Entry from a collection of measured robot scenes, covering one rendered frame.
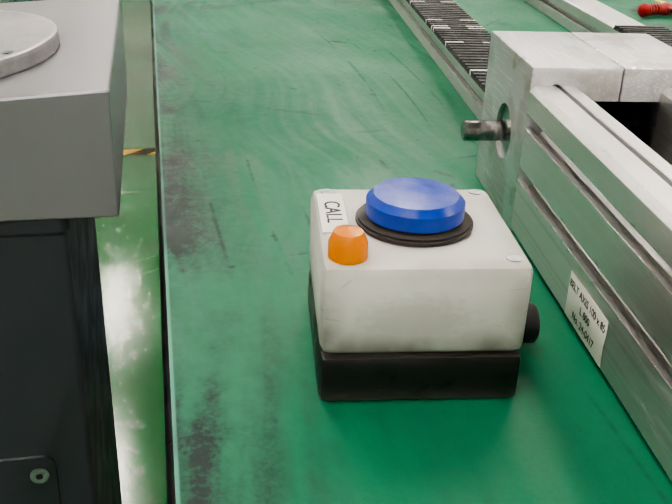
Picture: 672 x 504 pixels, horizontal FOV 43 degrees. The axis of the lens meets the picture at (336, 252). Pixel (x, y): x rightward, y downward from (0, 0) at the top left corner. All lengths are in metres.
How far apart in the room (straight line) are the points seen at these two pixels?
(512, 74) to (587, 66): 0.05
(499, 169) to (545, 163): 0.08
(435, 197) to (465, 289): 0.04
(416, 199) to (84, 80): 0.23
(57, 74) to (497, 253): 0.29
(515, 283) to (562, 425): 0.06
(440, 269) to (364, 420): 0.07
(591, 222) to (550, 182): 0.06
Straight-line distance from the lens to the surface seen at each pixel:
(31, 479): 0.62
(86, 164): 0.50
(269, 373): 0.36
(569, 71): 0.48
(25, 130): 0.49
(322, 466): 0.32
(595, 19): 1.00
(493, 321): 0.34
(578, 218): 0.40
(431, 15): 0.92
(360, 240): 0.32
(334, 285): 0.32
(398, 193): 0.35
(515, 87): 0.50
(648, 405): 0.34
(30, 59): 0.55
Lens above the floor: 0.98
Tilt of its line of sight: 26 degrees down
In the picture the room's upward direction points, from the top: 2 degrees clockwise
